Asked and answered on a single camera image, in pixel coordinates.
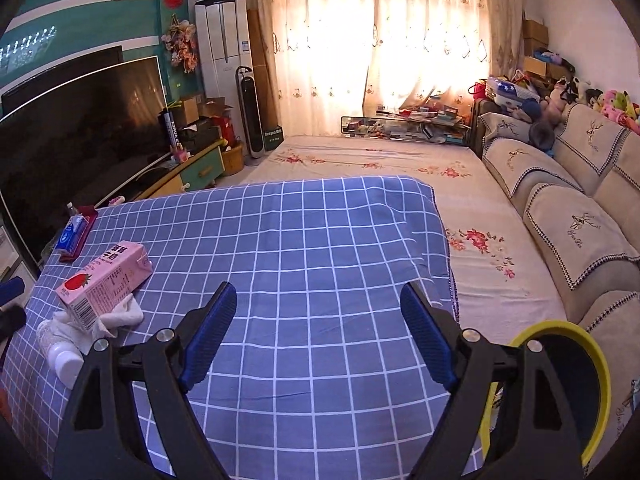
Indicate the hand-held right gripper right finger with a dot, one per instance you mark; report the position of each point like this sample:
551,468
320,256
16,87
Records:
425,330

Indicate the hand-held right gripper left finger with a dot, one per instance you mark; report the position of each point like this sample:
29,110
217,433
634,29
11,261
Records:
210,335

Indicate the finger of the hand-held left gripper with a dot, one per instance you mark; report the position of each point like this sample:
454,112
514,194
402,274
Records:
11,291
11,322

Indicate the small white plastic bottle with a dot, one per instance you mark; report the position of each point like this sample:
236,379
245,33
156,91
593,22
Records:
67,360

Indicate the yellow rimmed trash bin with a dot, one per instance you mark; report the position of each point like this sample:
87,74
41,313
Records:
580,385

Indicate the blue tissue pack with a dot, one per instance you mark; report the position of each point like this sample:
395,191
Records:
70,232

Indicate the pink milk carton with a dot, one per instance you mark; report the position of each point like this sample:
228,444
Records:
100,280

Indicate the white cloth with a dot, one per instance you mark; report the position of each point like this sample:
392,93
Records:
120,317

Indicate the red tray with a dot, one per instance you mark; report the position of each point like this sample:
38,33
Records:
86,232

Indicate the clear water bottle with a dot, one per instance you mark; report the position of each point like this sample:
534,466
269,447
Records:
73,210

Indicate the blue checked tablecloth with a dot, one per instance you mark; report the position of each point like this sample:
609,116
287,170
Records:
310,260

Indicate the curved television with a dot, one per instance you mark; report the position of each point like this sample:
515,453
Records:
75,145

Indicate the yellow and teal television cabinet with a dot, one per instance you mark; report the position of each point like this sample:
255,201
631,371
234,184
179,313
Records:
200,170

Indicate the floral cream sheet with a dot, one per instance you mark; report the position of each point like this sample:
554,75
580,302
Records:
375,160

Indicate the wooden bucket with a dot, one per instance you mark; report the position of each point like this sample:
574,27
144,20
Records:
232,159

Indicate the beige sofa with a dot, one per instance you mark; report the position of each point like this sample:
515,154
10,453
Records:
575,225

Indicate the cluttered glass coffee table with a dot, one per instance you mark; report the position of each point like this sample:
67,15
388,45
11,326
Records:
405,127

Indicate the red box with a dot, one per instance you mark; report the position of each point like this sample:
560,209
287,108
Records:
223,130

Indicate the green box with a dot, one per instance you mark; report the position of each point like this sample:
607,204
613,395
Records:
273,137

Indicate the black printed tube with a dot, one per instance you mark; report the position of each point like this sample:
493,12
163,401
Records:
169,130

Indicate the black tower fan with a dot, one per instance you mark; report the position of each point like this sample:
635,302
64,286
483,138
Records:
249,115

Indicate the open cardboard box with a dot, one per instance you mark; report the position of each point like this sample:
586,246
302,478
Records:
216,107
186,110

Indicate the star print bag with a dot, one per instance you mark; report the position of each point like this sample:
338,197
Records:
510,92

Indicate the cream embroidered curtains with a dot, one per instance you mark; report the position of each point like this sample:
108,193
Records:
375,45

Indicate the white standing air conditioner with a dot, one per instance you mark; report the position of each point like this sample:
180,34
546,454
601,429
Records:
220,45

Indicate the artificial flower bunch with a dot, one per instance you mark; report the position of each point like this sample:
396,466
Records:
180,45

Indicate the pile of plush toys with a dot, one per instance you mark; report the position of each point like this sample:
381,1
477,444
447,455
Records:
610,102

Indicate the stacked cardboard boxes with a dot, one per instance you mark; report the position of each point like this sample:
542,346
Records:
535,37

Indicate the black wall screen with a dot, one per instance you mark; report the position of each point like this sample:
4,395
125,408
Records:
60,72

